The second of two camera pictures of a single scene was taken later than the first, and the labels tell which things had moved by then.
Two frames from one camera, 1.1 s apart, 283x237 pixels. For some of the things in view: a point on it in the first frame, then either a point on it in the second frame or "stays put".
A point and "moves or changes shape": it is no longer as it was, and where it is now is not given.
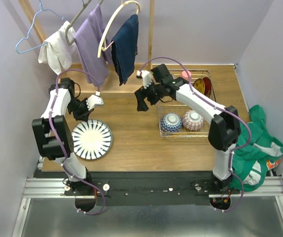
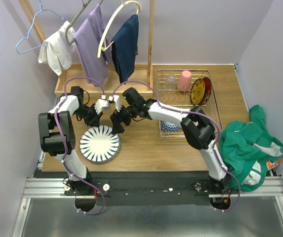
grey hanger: [84, 5] stays put
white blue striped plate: [92, 138] moves or changes shape
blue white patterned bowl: [171, 122] stays put
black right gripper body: [153, 93] -> [125, 115]
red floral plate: [207, 87] stays put
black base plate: [133, 188] stays put
